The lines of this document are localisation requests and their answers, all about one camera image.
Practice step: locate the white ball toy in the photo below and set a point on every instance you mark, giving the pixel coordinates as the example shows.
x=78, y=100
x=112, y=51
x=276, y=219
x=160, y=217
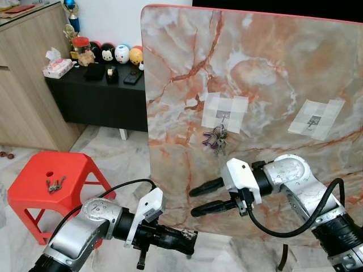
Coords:
x=122, y=54

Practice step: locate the small gold trophy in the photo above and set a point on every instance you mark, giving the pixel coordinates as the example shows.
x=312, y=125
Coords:
x=71, y=39

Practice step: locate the black mouse ball toy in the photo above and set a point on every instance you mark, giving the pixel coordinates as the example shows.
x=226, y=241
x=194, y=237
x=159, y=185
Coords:
x=108, y=52

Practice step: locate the yellow ball toy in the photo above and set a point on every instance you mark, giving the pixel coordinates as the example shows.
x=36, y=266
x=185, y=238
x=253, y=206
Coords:
x=136, y=55

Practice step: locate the black tape dispenser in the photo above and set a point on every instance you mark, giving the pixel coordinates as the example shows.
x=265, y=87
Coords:
x=112, y=75

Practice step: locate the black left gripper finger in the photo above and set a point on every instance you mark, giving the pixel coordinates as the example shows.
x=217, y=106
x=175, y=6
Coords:
x=181, y=246
x=173, y=231

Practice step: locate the red lid snack jar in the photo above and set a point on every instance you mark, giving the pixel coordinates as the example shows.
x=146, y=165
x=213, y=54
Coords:
x=83, y=54

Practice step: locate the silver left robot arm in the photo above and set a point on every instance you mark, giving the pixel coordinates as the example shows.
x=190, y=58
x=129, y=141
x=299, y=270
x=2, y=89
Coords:
x=85, y=226

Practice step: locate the black television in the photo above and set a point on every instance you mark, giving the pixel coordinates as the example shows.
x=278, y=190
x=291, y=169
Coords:
x=283, y=8

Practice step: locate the black low console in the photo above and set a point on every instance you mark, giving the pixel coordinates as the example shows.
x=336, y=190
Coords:
x=96, y=105

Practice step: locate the marble pattern folding table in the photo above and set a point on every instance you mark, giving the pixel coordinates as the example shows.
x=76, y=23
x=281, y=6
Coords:
x=272, y=56

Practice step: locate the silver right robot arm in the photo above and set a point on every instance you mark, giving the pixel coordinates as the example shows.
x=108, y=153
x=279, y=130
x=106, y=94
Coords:
x=295, y=173

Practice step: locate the black smartphone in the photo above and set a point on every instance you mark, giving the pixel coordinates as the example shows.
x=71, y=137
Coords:
x=133, y=77

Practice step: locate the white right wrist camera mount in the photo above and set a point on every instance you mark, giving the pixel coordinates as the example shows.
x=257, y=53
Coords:
x=241, y=175

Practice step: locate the black wallet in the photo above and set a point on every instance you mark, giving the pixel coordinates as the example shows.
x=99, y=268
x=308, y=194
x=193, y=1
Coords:
x=93, y=72

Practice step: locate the blue gold trophy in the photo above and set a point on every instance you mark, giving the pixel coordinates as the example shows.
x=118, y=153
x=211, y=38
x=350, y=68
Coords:
x=74, y=22

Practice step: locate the red envelope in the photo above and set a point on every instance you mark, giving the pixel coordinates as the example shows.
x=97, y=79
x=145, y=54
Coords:
x=14, y=9

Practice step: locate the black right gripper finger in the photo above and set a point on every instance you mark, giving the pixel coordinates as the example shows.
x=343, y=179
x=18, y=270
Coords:
x=212, y=208
x=207, y=187

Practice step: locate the red plastic stool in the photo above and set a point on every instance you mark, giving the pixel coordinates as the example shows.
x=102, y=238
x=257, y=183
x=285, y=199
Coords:
x=74, y=170

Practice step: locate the light wooden cabinet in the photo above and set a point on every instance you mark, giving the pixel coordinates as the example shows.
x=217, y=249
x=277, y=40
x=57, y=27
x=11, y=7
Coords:
x=28, y=85

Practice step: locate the small red dumbbell toy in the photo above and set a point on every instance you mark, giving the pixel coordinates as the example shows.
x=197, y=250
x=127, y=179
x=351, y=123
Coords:
x=5, y=154

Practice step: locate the small silver keys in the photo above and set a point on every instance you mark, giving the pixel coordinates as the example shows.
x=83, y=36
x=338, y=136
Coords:
x=189, y=234

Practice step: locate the pink white tissue box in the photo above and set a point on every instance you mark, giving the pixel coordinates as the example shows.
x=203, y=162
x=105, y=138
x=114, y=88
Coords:
x=57, y=69

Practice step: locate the white adhesive hook patch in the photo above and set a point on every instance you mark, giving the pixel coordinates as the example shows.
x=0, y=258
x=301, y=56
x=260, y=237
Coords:
x=329, y=113
x=212, y=105

